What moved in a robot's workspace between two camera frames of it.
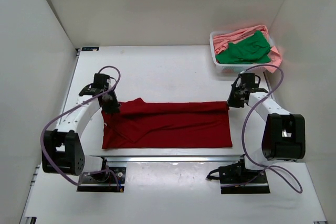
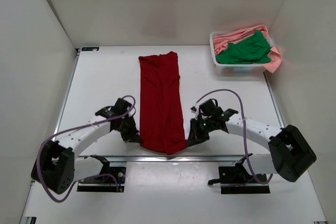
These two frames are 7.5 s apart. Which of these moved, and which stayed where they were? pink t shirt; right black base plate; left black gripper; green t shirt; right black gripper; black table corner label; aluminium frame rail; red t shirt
Moved: red t shirt; right black gripper; left black gripper
Stayed: green t shirt; aluminium frame rail; black table corner label; right black base plate; pink t shirt
